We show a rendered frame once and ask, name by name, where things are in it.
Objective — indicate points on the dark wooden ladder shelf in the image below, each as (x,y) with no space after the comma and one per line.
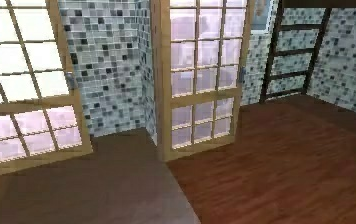
(291,51)

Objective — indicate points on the wooden glass-pane room door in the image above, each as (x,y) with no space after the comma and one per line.
(202,96)
(32,100)

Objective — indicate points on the white framed wall mirror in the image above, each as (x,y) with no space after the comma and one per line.
(262,15)

